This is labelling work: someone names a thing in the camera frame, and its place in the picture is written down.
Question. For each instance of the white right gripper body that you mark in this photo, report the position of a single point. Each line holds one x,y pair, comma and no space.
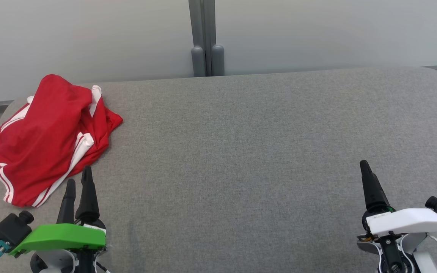
408,222

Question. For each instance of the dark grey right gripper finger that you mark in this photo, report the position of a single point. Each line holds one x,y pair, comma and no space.
372,189

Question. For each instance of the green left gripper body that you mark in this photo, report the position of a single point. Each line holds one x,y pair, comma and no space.
63,237

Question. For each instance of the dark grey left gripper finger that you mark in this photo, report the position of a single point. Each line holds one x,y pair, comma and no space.
87,201
68,204

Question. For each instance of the red shirt with white sleeves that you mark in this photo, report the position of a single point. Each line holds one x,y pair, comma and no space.
32,151

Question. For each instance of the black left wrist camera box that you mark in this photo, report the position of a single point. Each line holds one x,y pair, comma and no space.
10,229

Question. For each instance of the grey double partition post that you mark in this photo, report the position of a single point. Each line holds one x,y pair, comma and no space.
207,38

